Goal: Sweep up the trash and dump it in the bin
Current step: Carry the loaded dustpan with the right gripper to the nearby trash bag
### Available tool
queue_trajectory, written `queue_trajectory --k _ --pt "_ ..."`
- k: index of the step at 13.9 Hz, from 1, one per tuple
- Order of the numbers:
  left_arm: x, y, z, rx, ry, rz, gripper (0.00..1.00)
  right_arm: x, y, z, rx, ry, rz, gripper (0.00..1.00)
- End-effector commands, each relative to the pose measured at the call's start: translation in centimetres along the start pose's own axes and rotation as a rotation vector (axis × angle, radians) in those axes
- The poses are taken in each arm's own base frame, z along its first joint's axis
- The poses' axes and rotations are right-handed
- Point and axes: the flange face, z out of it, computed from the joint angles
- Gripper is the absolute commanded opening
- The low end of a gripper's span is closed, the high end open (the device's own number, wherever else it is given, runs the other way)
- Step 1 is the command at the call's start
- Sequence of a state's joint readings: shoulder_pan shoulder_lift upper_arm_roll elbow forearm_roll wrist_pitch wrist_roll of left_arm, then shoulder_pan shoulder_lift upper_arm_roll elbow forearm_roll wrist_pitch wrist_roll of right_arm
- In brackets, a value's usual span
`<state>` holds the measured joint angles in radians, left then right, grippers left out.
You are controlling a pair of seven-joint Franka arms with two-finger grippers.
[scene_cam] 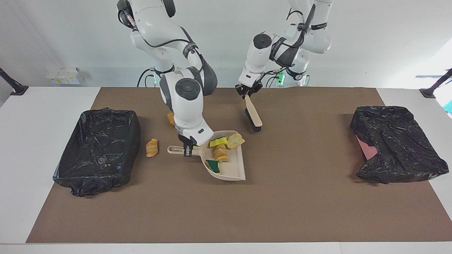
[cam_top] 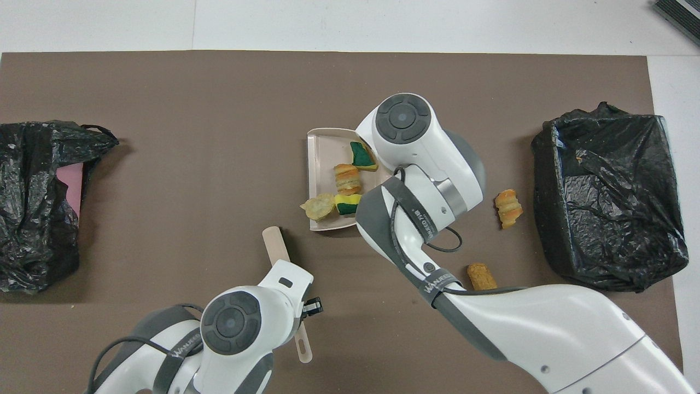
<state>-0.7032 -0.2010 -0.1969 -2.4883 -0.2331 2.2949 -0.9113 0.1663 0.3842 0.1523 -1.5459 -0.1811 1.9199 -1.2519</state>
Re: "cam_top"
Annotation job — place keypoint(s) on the brown table mat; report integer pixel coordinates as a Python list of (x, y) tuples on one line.
[(191, 109)]

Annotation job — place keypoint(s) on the striped orange croissant piece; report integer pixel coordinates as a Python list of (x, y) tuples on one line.
[(347, 178), (508, 209)]

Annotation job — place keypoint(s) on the dark ribbed vent panel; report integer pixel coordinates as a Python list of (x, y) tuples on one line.
[(681, 15)]

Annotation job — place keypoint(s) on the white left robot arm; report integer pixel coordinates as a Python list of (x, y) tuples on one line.
[(232, 323)]

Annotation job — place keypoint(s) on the pale bread chunk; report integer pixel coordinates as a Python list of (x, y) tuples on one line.
[(317, 207)]

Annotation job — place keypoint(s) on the small green yellow sponge piece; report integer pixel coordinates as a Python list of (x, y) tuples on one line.
[(360, 156)]

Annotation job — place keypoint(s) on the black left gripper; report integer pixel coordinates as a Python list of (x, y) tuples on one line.
[(311, 307)]

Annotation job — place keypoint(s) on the brown fried nugget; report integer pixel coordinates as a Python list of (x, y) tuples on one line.
[(481, 275)]

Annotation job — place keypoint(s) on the pink bin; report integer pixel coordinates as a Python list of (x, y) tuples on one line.
[(71, 183)]

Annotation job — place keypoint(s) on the black plastic trash bag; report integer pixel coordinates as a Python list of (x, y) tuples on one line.
[(27, 230), (607, 219)]

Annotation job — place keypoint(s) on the beige plastic dustpan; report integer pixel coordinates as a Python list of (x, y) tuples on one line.
[(322, 158)]

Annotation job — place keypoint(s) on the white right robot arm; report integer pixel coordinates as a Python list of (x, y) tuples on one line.
[(402, 117)]

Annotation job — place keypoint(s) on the beige hand brush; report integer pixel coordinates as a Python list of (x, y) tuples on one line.
[(276, 246)]

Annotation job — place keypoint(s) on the yellow sponge chunk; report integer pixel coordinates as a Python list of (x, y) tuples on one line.
[(347, 207)]

